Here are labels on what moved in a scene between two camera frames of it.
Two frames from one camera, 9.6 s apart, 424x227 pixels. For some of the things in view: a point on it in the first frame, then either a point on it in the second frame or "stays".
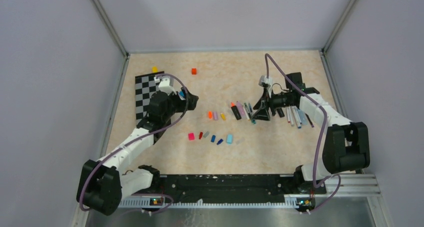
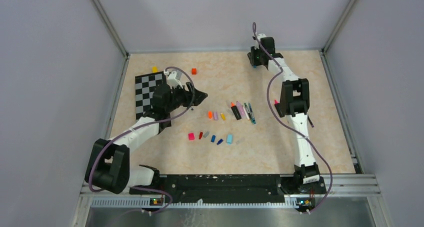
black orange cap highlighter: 235,111 stays
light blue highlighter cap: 229,138 stays
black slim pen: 312,125 stays
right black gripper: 262,106 to 253,52
